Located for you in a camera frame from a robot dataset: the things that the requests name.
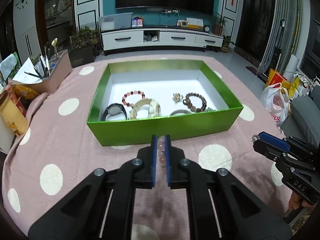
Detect pink bead bracelet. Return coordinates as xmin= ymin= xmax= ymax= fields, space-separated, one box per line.
xmin=157 ymin=135 xmax=168 ymax=168

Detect silver wire bangle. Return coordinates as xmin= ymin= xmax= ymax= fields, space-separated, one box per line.
xmin=170 ymin=109 xmax=192 ymax=116

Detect white bead bracelet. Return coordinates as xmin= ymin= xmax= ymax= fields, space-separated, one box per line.
xmin=130 ymin=97 xmax=162 ymax=120

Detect person's right hand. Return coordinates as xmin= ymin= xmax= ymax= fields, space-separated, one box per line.
xmin=289 ymin=191 xmax=316 ymax=211

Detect white plastic shopping bag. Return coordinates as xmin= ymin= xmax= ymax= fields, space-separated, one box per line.
xmin=260 ymin=83 xmax=290 ymax=126

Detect green cardboard box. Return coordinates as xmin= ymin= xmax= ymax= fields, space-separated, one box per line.
xmin=87 ymin=59 xmax=243 ymax=146

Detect black wrist watch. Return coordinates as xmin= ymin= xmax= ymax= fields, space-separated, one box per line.
xmin=100 ymin=103 xmax=127 ymax=121

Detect white tv cabinet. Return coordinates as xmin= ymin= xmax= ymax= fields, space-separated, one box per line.
xmin=101 ymin=27 xmax=223 ymax=54

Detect small plant by cabinet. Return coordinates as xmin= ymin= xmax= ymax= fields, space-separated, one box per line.
xmin=220 ymin=35 xmax=235 ymax=53

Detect pink polka dot tablecloth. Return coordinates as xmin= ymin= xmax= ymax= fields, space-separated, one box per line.
xmin=2 ymin=56 xmax=291 ymax=239

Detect pink desk organizer box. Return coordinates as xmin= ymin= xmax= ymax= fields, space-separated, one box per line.
xmin=9 ymin=50 xmax=73 ymax=94

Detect potted green plant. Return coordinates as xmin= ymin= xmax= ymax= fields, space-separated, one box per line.
xmin=69 ymin=26 xmax=100 ymax=68

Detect clear plastic storage bin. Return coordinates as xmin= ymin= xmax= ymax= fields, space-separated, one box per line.
xmin=99 ymin=12 xmax=133 ymax=31

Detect yellow bottle with brown cap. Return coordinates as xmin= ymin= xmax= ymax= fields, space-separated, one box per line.
xmin=1 ymin=96 xmax=28 ymax=137

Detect brown bead bracelet with pendant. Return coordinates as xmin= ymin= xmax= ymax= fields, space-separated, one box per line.
xmin=182 ymin=92 xmax=217 ymax=113

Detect red bead bracelet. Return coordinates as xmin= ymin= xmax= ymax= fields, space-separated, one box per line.
xmin=121 ymin=90 xmax=146 ymax=108

